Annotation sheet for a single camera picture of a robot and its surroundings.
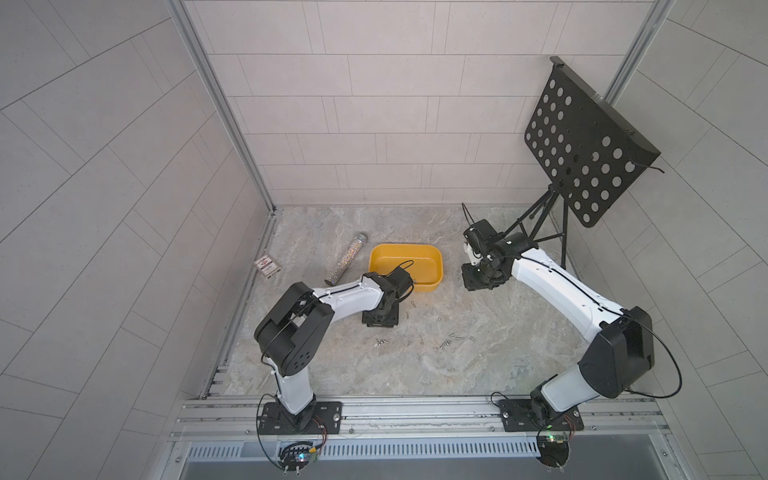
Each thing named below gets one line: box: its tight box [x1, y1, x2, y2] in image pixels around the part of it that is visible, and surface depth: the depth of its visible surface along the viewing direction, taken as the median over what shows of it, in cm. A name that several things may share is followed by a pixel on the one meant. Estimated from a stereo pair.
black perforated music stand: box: [505, 56, 661, 268], surface depth 74 cm
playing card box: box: [253, 255, 282, 279], surface depth 98 cm
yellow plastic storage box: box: [368, 244, 444, 293], surface depth 99 cm
